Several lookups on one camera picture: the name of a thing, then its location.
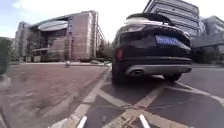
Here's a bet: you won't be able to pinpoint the group of trees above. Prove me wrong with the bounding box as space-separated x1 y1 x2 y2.
96 40 115 62

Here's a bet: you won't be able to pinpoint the brown curved-front building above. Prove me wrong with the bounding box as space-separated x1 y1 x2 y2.
13 9 108 64

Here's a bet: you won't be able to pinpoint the black car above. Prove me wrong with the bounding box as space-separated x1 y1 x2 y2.
110 12 195 86

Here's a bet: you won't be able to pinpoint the pale painted road lines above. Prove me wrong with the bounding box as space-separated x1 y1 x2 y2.
49 66 224 128

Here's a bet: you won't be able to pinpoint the robot's own part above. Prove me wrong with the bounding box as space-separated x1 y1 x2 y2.
138 114 151 128
76 115 88 128

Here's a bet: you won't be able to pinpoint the red brick pavement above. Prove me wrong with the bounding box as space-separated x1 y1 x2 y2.
0 63 111 128

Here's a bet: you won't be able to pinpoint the grey glass building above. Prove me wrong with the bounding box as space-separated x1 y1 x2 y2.
143 0 224 65

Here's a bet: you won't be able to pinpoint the grey asphalt road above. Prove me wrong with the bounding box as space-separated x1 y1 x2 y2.
82 63 224 128

